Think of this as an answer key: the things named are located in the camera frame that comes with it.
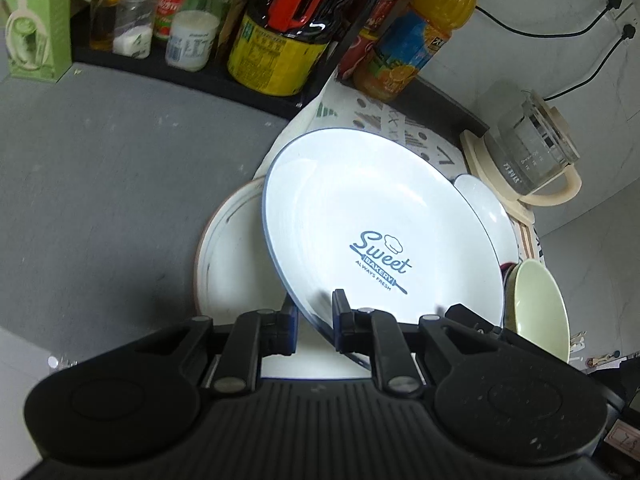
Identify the pale green bowl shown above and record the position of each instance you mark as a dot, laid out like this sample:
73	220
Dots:
537	305

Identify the patterned fringed place mat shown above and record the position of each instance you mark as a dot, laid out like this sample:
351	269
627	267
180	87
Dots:
380	120

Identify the orange juice bottle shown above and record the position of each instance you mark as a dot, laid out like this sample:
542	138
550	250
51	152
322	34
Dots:
415	45

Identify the clear jar with white powder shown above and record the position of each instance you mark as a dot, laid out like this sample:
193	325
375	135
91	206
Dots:
132	30

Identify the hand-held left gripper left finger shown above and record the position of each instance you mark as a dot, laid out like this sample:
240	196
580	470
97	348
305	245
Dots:
289	332

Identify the small white plate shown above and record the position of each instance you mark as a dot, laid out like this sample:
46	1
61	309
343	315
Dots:
492	215

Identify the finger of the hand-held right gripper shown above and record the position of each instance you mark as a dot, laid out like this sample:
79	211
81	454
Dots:
612	395

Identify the black shelf rack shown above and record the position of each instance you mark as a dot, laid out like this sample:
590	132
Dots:
200	80

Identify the white plate with flower print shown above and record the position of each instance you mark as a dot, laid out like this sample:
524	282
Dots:
230	270

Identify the short red can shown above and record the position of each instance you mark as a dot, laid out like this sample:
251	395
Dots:
356	57

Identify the glass electric kettle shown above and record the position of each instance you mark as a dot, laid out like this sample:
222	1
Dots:
530	150

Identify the green carton box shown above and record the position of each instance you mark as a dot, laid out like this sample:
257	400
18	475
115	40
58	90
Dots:
40	5

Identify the cream kettle base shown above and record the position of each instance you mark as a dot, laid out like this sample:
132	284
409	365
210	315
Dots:
475	155

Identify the white plate with blue print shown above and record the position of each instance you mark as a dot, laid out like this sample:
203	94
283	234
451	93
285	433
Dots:
350	200

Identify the red and black bowl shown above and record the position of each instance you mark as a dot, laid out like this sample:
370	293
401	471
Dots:
506	272

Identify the oil bottle with white neck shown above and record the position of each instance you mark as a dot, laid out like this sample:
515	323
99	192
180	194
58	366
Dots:
107	15

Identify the white plastic jar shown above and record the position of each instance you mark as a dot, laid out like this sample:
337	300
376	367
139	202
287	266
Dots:
192	42

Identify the tall red can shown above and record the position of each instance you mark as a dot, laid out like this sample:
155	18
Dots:
387	5

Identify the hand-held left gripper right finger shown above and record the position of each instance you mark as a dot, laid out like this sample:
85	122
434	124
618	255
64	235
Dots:
340	322

